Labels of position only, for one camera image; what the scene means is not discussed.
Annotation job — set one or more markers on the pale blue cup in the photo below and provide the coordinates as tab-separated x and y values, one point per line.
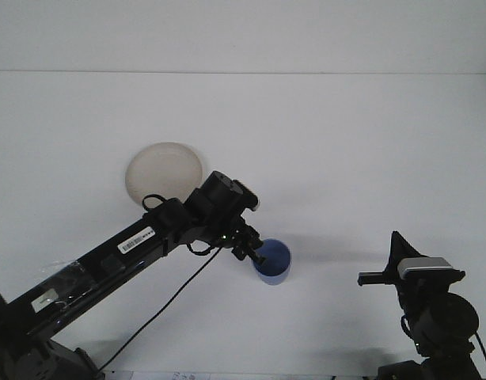
276	261

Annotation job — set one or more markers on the pale round plate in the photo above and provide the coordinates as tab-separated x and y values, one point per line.
160	170

